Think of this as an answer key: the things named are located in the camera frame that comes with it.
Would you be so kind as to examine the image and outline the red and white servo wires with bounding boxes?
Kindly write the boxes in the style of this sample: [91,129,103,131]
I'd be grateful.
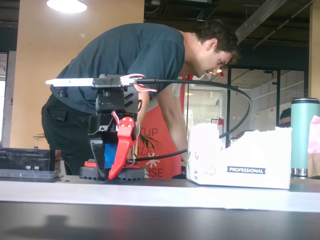
[111,73,159,126]

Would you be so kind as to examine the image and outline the orange banner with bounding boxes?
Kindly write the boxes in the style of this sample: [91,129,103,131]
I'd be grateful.
[136,73,188,179]

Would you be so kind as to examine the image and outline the white paper sheet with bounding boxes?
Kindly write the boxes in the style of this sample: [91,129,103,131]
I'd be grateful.
[0,179,320,213]

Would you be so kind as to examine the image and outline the white cardboard box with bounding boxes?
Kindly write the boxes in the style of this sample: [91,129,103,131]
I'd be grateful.
[186,122,293,190]

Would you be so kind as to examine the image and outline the black case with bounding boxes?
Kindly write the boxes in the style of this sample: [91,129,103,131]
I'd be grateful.
[0,147,62,176]

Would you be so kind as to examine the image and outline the wrist camera on white bar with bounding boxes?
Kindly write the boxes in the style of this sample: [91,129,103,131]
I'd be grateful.
[44,74,121,99]

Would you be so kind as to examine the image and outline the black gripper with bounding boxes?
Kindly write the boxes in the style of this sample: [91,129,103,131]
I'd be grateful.
[87,86,140,181]

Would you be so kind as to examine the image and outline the teal thermos bottle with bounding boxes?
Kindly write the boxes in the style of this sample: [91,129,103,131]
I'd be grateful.
[290,97,320,179]

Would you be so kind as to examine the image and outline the grey metal ceiling beam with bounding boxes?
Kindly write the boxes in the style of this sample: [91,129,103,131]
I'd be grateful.
[234,0,289,44]

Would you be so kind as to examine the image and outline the pink bag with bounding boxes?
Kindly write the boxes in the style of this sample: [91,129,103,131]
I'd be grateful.
[307,114,320,155]

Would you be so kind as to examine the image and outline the brown paper bag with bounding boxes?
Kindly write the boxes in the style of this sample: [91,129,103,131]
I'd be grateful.
[307,152,320,179]

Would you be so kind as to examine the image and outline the clear plastic tray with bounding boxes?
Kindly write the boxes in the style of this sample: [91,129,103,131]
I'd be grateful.
[0,164,61,180]

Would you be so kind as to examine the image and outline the seated person with dark hair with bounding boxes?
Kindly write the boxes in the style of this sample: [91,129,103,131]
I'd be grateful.
[279,107,292,126]

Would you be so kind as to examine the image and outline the man in dark teal t-shirt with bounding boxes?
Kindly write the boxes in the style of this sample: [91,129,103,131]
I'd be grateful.
[41,17,242,180]

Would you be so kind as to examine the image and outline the round white ceiling lamp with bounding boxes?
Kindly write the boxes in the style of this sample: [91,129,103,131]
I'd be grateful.
[46,0,88,14]

